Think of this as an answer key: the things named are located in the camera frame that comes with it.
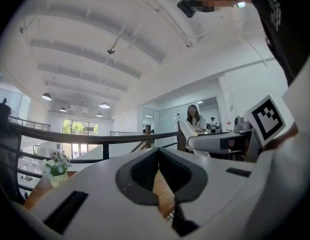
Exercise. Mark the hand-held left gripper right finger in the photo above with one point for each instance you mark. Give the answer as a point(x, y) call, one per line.
point(220, 189)

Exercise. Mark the black mesh office chair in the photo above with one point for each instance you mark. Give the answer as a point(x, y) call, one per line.
point(7, 146)

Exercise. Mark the thin dark wooden post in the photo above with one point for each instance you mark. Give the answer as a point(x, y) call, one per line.
point(149, 136)

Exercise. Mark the rectangular ceiling light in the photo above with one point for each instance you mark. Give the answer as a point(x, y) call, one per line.
point(241, 5)

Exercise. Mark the grey pendant lamp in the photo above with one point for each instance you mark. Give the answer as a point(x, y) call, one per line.
point(62, 109)
point(99, 114)
point(46, 96)
point(104, 105)

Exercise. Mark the grey fisheye camera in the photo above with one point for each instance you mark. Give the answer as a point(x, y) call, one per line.
point(241, 122)

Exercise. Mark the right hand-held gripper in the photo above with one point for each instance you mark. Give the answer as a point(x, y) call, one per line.
point(266, 120)

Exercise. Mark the ceiling-mounted sensor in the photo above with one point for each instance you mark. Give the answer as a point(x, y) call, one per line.
point(111, 51)

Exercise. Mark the long balcony railing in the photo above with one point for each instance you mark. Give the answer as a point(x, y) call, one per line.
point(32, 124)

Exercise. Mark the glass entrance door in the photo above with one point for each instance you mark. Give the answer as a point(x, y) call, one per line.
point(79, 127)

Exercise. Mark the short balcony railing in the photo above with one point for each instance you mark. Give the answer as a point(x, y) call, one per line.
point(127, 132)

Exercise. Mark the person's right forearm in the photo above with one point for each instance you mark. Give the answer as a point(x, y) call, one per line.
point(290, 135)

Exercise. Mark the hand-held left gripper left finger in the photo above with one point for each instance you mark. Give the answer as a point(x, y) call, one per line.
point(94, 184)

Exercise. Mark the white flower pot with flowers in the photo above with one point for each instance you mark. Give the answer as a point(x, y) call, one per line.
point(58, 181)

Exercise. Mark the black curved railing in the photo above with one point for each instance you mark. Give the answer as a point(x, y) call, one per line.
point(69, 137)

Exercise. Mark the black head-mounted camera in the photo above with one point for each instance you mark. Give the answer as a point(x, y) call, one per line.
point(187, 7)

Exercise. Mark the person's black shirt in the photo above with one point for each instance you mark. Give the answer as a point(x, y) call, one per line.
point(290, 34)

